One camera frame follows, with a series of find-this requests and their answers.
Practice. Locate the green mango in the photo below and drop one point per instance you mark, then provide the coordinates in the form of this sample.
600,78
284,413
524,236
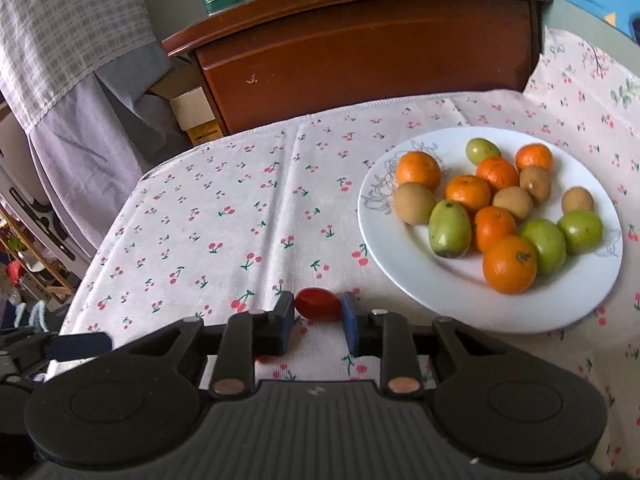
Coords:
450,227

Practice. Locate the orange mandarin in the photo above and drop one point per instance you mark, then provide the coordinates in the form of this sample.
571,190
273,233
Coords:
419,170
494,227
509,264
534,156
496,172
467,192

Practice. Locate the checked lilac hanging cloth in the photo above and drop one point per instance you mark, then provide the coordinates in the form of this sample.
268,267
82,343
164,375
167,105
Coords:
60,35

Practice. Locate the wooden rack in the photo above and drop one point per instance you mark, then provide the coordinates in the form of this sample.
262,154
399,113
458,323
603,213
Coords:
50,285

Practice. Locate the green jujube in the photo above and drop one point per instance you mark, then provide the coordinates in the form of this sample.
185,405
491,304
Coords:
580,231
482,151
545,245

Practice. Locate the cardboard box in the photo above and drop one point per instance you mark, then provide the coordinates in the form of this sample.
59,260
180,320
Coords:
192,110

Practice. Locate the brown kiwi fruit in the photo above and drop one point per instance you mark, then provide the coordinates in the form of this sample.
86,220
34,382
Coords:
577,199

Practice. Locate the white plastic chair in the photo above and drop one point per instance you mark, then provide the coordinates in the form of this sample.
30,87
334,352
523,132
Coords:
15,175

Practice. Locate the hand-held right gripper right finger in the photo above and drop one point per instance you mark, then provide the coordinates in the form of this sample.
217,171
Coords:
352,327

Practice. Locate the brown wooden cabinet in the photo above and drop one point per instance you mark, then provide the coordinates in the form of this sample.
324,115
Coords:
350,60

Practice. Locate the grey green mattress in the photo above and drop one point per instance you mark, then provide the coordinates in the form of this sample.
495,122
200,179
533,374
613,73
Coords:
590,30

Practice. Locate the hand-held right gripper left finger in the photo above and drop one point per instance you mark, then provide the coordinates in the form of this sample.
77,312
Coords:
286,322

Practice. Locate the brown longan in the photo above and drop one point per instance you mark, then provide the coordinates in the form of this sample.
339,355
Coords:
414,202
514,203
536,185

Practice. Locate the cherry print tablecloth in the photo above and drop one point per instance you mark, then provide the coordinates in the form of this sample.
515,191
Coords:
200,210

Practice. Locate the white plate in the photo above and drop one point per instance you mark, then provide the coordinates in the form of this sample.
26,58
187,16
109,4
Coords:
440,280

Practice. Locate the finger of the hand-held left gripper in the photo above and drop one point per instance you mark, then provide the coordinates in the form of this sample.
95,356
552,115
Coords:
75,346

